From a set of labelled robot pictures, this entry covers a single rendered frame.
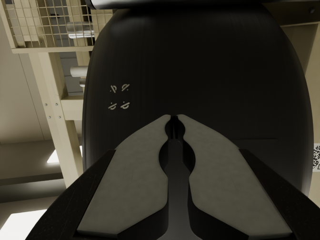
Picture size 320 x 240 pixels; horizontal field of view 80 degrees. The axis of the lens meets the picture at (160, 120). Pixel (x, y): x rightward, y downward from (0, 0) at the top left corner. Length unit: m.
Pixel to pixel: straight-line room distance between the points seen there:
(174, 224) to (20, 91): 6.26
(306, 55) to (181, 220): 0.37
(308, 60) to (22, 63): 6.07
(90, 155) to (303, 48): 0.42
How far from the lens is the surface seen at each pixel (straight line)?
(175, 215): 0.25
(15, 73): 6.34
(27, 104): 6.46
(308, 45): 0.46
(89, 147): 0.26
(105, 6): 0.32
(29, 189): 4.42
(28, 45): 1.00
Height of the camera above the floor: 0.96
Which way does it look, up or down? 23 degrees up
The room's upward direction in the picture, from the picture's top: 178 degrees clockwise
